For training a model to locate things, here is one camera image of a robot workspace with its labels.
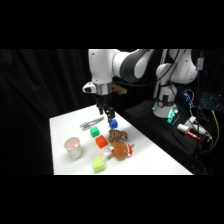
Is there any blue backlit keyboard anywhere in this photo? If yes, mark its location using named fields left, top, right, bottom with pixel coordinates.
left=199, top=92, right=223, bottom=111

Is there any white paper cup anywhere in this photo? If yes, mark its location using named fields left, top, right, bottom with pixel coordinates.
left=63, top=136, right=83, bottom=159

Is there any yellow cable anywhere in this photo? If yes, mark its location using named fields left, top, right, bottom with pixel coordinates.
left=211, top=109, right=221, bottom=152

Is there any blue cable bundle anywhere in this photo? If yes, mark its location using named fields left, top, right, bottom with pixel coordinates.
left=182, top=89, right=197, bottom=108

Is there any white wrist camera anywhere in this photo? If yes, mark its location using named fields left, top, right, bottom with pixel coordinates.
left=82, top=81, right=98, bottom=95

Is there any striped tiger toy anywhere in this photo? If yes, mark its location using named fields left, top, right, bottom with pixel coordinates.
left=108, top=128, right=129, bottom=144

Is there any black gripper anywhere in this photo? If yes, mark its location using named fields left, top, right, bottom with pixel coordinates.
left=95, top=93, right=117, bottom=122

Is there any blue block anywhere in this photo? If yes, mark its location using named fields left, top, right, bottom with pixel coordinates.
left=108, top=118, right=119, bottom=130

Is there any yellow tan wrist connector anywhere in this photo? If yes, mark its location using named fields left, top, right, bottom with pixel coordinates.
left=111, top=83, right=128, bottom=96

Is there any dark green block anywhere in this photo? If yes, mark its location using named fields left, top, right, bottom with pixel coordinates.
left=89, top=125, right=101, bottom=138

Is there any orange ball toy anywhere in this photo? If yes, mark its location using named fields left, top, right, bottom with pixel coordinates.
left=102, top=140, right=135, bottom=161

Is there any red block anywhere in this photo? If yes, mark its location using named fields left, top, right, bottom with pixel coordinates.
left=94, top=135, right=109, bottom=149

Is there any black robot stand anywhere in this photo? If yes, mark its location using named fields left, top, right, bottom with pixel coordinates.
left=122, top=97, right=202, bottom=158

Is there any light green block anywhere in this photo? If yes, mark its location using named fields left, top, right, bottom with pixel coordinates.
left=91, top=155, right=107, bottom=174

